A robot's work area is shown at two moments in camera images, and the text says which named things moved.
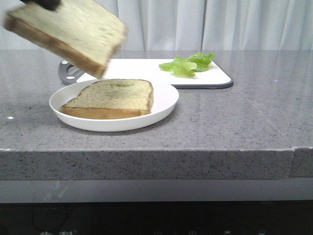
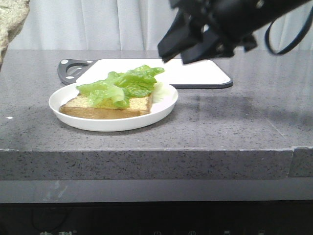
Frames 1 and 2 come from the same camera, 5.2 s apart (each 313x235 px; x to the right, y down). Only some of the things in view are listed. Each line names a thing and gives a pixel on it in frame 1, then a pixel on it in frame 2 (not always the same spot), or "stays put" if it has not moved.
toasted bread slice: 111,99 stays put
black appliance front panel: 281,218 stays put
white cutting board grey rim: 217,76 stays put
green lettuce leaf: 189,66 -> 117,88
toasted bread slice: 80,33 -> 13,14
